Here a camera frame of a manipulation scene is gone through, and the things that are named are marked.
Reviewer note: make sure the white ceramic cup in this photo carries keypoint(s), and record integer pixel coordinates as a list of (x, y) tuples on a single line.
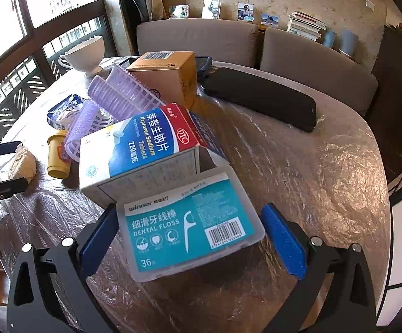
[(85, 53)]

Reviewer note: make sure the dark framed window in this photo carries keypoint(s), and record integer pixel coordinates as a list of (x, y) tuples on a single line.
[(31, 33)]

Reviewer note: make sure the black long case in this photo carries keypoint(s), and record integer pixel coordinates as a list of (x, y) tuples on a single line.
[(260, 99)]

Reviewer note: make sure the crumpled beige paper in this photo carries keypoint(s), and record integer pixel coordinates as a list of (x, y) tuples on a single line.
[(22, 164)]

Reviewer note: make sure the grey chair back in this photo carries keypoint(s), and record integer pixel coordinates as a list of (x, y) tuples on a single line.
[(312, 66), (194, 36)]

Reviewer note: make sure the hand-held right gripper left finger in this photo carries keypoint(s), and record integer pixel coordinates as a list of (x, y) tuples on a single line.
[(95, 241)]

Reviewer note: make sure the dark curtain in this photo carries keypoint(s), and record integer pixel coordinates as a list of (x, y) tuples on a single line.
[(128, 7)]

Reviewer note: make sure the small photo print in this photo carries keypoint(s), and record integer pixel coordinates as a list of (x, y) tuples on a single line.
[(210, 8), (269, 19), (178, 11), (246, 11)]

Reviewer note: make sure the small wooden block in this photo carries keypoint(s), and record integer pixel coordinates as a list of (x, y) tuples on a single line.
[(173, 73)]

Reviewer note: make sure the black remote bar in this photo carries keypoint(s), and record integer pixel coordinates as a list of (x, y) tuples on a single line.
[(202, 64)]

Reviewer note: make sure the dark wooden cabinet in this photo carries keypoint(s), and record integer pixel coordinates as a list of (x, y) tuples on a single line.
[(398, 93)]

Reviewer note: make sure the blue white tissue packet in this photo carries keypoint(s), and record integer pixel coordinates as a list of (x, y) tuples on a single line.
[(61, 111)]

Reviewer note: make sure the purple hair roller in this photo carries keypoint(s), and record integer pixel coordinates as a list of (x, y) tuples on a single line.
[(135, 85), (83, 128), (98, 92)]

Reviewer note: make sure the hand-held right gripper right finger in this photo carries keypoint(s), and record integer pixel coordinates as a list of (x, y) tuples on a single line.
[(284, 244)]

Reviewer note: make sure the wooden table with plastic cover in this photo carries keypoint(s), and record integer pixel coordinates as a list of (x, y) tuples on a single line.
[(308, 180)]

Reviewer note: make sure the stack of books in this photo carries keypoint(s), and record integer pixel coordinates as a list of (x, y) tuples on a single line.
[(306, 26)]

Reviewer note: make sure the white blue medicine box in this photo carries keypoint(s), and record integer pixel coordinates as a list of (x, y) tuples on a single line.
[(145, 145)]

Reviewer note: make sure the clear teal dental floss box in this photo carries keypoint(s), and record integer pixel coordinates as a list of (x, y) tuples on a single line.
[(187, 229)]

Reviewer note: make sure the small yellow bottle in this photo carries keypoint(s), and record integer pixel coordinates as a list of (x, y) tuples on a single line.
[(58, 156)]

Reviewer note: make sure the white wall switch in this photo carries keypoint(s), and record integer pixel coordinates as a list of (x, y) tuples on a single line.
[(369, 4)]

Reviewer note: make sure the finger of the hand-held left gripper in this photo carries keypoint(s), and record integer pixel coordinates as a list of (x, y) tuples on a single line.
[(3, 187), (0, 147)]

